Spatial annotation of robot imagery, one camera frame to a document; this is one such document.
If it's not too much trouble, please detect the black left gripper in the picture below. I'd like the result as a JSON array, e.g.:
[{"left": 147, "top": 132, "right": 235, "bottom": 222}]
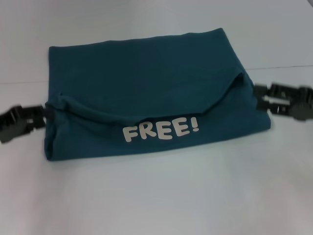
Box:
[{"left": 0, "top": 105, "right": 53, "bottom": 145}]

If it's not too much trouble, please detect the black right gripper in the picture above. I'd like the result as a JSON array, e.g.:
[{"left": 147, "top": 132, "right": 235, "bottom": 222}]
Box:
[{"left": 254, "top": 84, "right": 313, "bottom": 122}]

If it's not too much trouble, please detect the teal blue t-shirt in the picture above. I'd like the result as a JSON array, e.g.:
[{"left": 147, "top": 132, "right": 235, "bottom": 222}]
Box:
[{"left": 43, "top": 27, "right": 274, "bottom": 165}]

